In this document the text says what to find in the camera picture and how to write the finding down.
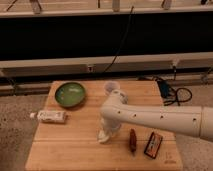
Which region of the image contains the translucent ceramic cup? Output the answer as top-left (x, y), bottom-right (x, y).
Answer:
top-left (104, 81), bottom-right (120, 95)

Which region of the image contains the black cable on floor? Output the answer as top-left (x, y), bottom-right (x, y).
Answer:
top-left (138, 75), bottom-right (193, 106)

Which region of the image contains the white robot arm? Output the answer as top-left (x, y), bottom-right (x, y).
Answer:
top-left (100, 90), bottom-right (213, 142)

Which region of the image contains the black hanging cable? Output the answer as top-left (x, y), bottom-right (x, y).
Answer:
top-left (102, 5), bottom-right (135, 73)

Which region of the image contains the black orange rectangular box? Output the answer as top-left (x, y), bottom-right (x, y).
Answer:
top-left (144, 132), bottom-right (163, 159)

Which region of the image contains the brown red stick object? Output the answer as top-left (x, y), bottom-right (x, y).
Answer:
top-left (129, 129), bottom-right (137, 154)

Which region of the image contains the wooden board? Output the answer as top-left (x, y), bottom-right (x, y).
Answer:
top-left (25, 81), bottom-right (183, 171)

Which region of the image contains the white sponge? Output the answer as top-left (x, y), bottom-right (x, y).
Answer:
top-left (97, 130), bottom-right (111, 144)

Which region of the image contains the white tube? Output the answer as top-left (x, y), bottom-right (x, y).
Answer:
top-left (30, 110), bottom-right (66, 123)

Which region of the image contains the green ceramic bowl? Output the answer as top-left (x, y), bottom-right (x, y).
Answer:
top-left (55, 82), bottom-right (86, 107)

